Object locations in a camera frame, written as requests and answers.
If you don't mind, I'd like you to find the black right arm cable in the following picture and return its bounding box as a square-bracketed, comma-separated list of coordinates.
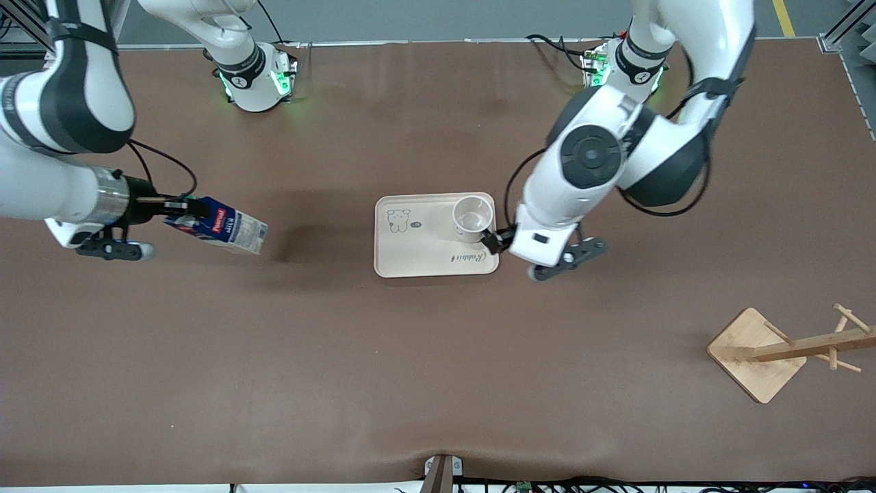
[125, 139, 199, 201]

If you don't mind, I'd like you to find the brown table cover sheet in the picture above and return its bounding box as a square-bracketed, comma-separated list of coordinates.
[0, 40, 876, 488]

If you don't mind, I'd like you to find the white smiley mug black handle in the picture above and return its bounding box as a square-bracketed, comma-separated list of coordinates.
[452, 195, 495, 246]

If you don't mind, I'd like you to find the metal camera mount clamp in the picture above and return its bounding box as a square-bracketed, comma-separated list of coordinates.
[421, 453, 465, 493]

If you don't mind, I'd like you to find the wooden mug tree stand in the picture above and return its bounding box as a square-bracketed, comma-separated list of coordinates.
[706, 303, 876, 405]

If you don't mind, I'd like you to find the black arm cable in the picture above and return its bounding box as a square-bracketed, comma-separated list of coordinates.
[125, 139, 199, 201]
[505, 41, 716, 233]

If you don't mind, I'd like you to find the cream tray with rabbit print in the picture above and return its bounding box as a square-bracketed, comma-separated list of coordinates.
[374, 192, 500, 279]

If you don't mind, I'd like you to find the black base cable bundle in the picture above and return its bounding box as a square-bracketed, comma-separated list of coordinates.
[526, 33, 596, 73]

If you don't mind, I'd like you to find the blue milk carton green cap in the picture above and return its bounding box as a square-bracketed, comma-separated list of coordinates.
[164, 197, 269, 256]

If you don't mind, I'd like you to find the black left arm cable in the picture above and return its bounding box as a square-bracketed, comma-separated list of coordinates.
[505, 41, 716, 233]

